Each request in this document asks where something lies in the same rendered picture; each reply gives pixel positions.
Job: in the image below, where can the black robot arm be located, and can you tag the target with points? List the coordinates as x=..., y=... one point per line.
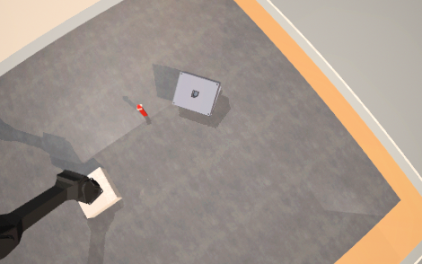
x=69, y=185

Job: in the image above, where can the red peg with white band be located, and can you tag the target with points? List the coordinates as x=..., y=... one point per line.
x=139, y=107

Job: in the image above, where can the white square panel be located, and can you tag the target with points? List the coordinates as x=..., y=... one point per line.
x=196, y=93

